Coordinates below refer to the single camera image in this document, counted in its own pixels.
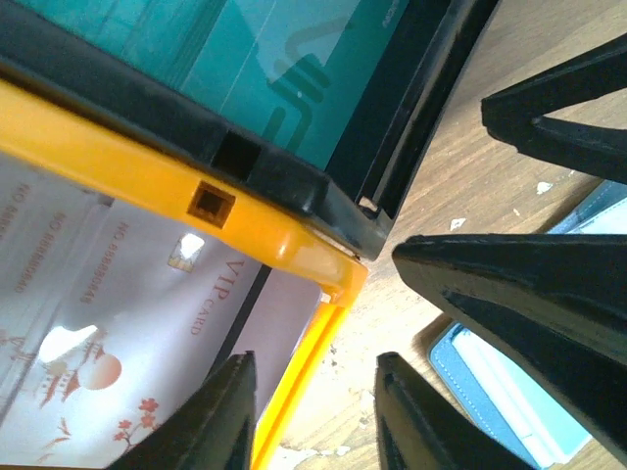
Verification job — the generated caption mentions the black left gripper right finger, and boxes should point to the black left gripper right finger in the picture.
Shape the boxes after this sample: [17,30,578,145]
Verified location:
[374,352,530,469]

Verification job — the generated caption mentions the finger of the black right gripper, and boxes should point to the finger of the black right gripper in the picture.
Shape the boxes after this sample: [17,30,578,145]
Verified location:
[392,234,626,461]
[480,44,627,186]

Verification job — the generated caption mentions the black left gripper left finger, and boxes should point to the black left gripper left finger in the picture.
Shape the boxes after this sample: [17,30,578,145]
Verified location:
[110,352,256,470]

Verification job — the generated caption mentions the teal card holder wallet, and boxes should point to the teal card holder wallet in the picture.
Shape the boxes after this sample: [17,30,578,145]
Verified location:
[432,181,626,468]

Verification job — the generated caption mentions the white cards in orange bin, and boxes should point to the white cards in orange bin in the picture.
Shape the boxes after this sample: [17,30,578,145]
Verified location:
[1,156,322,468]

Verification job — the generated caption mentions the black bin with teal cards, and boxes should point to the black bin with teal cards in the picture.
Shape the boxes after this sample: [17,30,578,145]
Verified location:
[1,1,498,259]

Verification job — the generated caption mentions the stack of teal cards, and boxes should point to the stack of teal cards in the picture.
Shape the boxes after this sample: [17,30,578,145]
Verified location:
[32,0,407,168]

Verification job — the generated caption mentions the orange plastic bin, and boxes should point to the orange plastic bin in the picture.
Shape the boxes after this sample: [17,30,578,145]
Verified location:
[1,82,366,469]

